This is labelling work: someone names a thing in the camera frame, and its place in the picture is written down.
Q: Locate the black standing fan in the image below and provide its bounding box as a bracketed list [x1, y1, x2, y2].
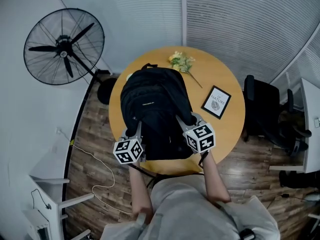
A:
[23, 7, 119, 106]

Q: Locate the black office chair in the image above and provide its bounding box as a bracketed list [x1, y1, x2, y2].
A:
[242, 74, 313, 158]

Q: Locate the black backpack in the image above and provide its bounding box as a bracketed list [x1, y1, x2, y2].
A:
[119, 63, 195, 161]

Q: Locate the black floor cable with adapter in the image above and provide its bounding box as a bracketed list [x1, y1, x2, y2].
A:
[266, 193, 320, 210]

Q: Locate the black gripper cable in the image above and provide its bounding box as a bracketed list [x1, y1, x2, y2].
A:
[128, 163, 161, 185]

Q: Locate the person's left forearm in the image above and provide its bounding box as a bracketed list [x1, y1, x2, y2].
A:
[128, 162, 154, 220]

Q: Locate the thin black desk cable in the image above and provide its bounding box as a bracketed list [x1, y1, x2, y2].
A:
[30, 188, 52, 210]

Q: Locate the white floor cable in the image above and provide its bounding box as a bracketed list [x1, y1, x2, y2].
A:
[57, 131, 134, 215]

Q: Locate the person's right forearm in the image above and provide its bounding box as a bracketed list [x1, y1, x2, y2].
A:
[199, 151, 232, 204]

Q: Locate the round wooden table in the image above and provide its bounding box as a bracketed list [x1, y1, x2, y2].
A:
[108, 45, 247, 177]

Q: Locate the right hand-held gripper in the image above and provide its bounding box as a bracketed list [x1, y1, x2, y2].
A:
[175, 111, 217, 155]

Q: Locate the yellow flower bouquet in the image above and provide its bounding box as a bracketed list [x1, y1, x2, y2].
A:
[167, 50, 204, 89]

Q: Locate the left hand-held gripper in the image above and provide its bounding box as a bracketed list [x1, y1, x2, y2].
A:
[112, 120, 147, 165]

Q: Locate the white desktop appliance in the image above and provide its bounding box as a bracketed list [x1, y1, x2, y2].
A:
[22, 208, 51, 240]

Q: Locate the black framed picture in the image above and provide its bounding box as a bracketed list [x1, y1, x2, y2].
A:
[200, 84, 233, 121]

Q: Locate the person's grey shirt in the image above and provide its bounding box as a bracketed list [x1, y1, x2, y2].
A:
[99, 175, 281, 240]

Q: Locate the white desk with crossbars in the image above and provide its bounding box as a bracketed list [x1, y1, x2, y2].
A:
[21, 175, 96, 240]

